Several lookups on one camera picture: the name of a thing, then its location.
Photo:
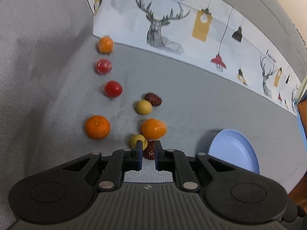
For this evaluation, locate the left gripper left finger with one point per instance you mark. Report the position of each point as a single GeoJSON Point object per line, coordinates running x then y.
{"type": "Point", "coordinates": [134, 158]}

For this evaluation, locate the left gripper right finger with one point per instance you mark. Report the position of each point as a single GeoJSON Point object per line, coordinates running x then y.
{"type": "Point", "coordinates": [163, 158]}

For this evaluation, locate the orange large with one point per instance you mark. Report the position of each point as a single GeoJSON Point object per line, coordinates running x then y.
{"type": "Point", "coordinates": [153, 129]}

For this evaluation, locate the bare orange mandarin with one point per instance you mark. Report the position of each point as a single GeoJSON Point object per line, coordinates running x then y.
{"type": "Point", "coordinates": [97, 127]}

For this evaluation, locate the dark red date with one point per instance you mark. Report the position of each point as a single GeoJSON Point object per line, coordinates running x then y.
{"type": "Point", "coordinates": [153, 99]}

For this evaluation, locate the red cherry tomato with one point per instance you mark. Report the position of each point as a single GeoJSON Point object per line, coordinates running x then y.
{"type": "Point", "coordinates": [113, 89]}

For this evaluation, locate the red fruit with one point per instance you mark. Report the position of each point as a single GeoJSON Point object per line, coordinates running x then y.
{"type": "Point", "coordinates": [103, 66]}

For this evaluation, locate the small orange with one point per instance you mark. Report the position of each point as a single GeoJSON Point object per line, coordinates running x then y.
{"type": "Point", "coordinates": [105, 45]}

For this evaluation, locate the light blue plate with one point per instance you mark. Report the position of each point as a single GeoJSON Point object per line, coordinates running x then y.
{"type": "Point", "coordinates": [233, 147]}

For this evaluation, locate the white deer print cloth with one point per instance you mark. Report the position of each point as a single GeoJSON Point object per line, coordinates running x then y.
{"type": "Point", "coordinates": [210, 34]}

